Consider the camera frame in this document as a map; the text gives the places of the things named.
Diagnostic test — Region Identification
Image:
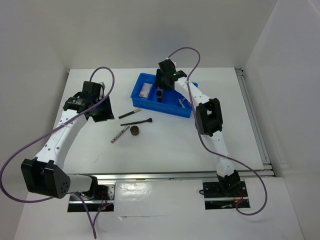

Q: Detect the clear bottle black cap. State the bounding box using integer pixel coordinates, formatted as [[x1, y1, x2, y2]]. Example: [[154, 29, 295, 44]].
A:
[[156, 90, 163, 103]]

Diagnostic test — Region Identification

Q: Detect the clear blush palette case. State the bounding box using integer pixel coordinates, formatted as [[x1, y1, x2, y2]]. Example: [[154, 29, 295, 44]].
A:
[[138, 82, 153, 99]]

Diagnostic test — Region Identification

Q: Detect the mint green spatula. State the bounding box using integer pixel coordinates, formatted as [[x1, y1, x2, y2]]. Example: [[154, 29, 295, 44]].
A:
[[178, 99, 185, 108]]

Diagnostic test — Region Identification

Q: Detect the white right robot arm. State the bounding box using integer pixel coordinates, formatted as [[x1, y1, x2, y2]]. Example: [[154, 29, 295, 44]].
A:
[[155, 58, 241, 196]]

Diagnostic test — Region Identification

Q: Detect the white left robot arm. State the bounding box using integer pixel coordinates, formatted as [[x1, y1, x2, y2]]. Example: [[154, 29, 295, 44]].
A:
[[21, 81, 114, 200]]

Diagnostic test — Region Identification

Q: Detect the black makeup brush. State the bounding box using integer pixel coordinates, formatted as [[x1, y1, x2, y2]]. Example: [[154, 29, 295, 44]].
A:
[[120, 117, 153, 126]]

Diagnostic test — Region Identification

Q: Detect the blue divided plastic bin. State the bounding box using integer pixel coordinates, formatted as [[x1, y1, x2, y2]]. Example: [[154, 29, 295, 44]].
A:
[[130, 73, 192, 118]]

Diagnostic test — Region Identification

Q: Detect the dark green gold mascara tube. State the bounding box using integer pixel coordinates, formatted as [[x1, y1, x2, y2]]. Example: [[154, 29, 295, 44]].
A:
[[118, 108, 141, 119]]

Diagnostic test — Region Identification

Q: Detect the round brown cosmetic jar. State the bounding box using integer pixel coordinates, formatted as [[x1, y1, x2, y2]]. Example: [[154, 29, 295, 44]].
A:
[[130, 125, 140, 136]]

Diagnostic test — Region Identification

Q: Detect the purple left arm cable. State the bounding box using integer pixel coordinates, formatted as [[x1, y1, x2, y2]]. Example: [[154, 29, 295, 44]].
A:
[[0, 66, 116, 240]]

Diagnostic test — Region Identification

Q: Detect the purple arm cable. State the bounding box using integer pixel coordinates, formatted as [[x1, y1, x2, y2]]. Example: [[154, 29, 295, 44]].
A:
[[166, 46, 268, 216], [0, 66, 116, 240]]

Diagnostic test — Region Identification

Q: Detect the aluminium front rail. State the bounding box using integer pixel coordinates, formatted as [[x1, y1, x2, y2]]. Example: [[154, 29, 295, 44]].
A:
[[79, 171, 218, 182]]

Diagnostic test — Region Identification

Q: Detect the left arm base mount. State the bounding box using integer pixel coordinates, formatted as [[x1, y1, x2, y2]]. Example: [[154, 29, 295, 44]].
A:
[[67, 182, 116, 213]]

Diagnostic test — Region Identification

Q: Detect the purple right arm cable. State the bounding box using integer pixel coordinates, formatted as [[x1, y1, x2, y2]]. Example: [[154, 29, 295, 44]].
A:
[[166, 46, 268, 216]]

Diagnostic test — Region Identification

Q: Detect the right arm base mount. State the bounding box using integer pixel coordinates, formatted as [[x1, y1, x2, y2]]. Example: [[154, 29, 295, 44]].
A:
[[199, 181, 250, 210]]

